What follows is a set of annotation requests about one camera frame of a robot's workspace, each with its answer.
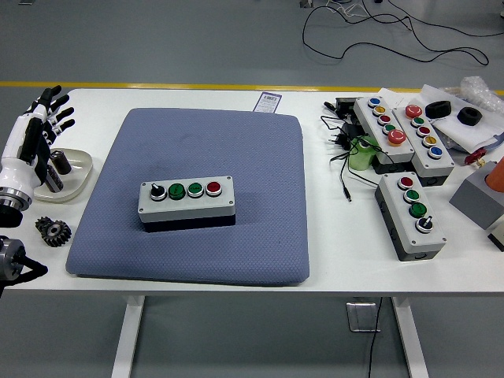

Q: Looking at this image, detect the black adapter cord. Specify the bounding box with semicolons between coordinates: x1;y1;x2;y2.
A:
319;113;395;204

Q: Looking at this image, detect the dark metal cylinder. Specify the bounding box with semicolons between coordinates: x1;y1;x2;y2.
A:
46;164;65;193
50;151;73;176

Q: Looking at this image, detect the black floor cable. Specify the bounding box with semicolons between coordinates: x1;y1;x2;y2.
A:
302;0;490;66

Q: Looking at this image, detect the grey block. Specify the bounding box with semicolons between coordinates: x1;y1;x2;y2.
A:
448;161;504;231

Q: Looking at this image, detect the white table leg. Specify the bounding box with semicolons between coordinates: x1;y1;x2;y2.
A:
391;295;430;378
111;294;146;378

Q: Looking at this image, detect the white shallow dish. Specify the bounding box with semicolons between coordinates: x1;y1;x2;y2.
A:
33;147;95;204

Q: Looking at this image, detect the clear bubble wrap bag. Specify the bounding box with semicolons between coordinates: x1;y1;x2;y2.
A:
458;75;504;113

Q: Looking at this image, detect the purple and white label card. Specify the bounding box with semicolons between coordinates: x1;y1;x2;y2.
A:
254;91;284;115

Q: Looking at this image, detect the black foam ring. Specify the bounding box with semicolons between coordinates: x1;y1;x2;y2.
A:
456;106;483;126
424;100;453;118

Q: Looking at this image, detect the black power adapter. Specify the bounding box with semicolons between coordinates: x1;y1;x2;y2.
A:
325;122;365;150

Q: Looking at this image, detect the white foam sheet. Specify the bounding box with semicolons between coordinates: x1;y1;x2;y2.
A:
417;83;504;154

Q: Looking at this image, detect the black metal gear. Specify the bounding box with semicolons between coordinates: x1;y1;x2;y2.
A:
34;216;72;249

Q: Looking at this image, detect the orange cylinder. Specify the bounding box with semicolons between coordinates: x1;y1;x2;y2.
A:
484;155;504;191

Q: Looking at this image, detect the green tape roll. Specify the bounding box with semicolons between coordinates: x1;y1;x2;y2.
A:
346;135;380;172

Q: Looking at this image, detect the red knob part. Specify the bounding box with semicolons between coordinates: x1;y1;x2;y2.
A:
463;147;489;169

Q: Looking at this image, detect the black hanging cable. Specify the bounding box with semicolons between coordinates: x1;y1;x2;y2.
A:
368;295;384;378

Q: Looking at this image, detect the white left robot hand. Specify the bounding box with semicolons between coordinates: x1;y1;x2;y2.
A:
0;85;76;195

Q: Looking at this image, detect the white paper sheet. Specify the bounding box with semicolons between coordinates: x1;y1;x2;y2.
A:
376;87;424;109

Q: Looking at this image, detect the grey five-button box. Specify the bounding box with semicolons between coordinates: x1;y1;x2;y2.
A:
391;104;456;187
352;96;415;174

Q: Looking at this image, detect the blue-grey woven mat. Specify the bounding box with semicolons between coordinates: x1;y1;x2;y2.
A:
65;107;311;287

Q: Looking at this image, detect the grey four-control button box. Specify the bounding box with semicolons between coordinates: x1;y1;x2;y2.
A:
373;172;448;262
136;175;237;235

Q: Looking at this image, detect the small black device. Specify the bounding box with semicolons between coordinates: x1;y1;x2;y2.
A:
323;97;363;118

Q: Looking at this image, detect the white box with black edge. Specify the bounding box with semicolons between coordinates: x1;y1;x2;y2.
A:
487;214;504;253

